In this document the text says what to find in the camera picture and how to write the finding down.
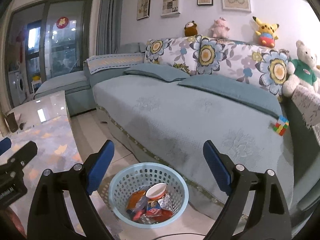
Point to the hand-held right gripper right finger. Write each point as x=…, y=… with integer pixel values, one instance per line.
x=216, y=167

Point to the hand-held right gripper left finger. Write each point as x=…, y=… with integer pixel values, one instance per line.
x=100, y=165

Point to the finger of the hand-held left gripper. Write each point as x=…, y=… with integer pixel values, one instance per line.
x=5, y=146
x=23, y=152

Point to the light blue plastic basket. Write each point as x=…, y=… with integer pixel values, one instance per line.
x=115, y=205

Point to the orange panda snack packet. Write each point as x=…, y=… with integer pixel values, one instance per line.
x=135, y=200

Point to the orange paper cup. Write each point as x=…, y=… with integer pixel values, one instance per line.
x=155, y=190

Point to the white patterned wrapper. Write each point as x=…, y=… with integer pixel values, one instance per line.
x=167, y=202

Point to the red plastic bag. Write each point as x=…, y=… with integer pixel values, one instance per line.
x=166, y=214

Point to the blue snack packet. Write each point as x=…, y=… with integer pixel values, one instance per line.
x=153, y=208

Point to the brown cup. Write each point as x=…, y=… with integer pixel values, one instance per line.
x=12, y=122

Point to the printed tablecloth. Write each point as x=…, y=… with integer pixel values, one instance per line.
x=50, y=145

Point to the white washing machine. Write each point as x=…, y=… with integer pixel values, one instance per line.
x=18, y=87

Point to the teal sofa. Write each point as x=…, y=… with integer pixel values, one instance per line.
x=175, y=120

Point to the small white stool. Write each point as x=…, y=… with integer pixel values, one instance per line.
x=36, y=86

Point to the yellow object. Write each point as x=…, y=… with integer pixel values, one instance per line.
x=36, y=77

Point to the colourful cube toy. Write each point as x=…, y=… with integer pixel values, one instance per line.
x=281, y=125

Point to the teal flat cushion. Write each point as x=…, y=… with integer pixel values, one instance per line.
x=225, y=90
x=155, y=71

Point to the red hanging ornament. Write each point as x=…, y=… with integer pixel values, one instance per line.
x=20, y=47

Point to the striped sofa blanket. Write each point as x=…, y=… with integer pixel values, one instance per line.
x=115, y=61

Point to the glass sliding door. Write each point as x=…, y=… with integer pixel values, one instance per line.
x=50, y=50

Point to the floral sofa cushion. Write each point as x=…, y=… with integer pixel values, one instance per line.
x=250, y=62
x=167, y=52

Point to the white lace sofa cover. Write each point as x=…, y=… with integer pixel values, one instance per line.
x=307, y=105

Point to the white teddy bear green shirt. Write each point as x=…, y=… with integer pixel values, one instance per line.
x=303, y=70

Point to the red round window sticker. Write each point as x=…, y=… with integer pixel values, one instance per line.
x=62, y=22

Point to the pink plush toy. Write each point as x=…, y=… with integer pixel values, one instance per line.
x=220, y=27

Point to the brown monkey plush toy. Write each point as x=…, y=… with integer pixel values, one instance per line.
x=191, y=28

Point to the yellow plush toy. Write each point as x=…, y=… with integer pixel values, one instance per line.
x=266, y=32

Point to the grey curtain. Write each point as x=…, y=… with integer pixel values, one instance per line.
x=110, y=17

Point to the botanical framed picture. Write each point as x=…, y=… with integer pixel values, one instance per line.
x=143, y=6

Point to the collage framed picture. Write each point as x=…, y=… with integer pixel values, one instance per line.
x=170, y=6

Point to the butterfly framed picture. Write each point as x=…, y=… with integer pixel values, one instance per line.
x=236, y=0

